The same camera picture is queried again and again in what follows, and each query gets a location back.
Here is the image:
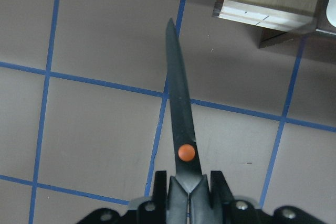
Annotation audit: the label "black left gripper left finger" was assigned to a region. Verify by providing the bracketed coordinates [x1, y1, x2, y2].
[152, 170, 167, 223]

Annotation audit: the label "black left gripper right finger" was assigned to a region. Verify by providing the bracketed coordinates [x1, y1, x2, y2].
[211, 170, 234, 223]

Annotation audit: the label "grey orange scissors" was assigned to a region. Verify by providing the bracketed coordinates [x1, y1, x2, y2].
[165, 19, 223, 223]

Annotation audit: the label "dark wooden drawer cabinet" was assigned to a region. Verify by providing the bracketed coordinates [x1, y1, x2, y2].
[259, 0, 335, 49]

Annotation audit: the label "brown paper table mat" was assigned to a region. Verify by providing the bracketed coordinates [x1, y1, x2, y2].
[1, 0, 335, 223]

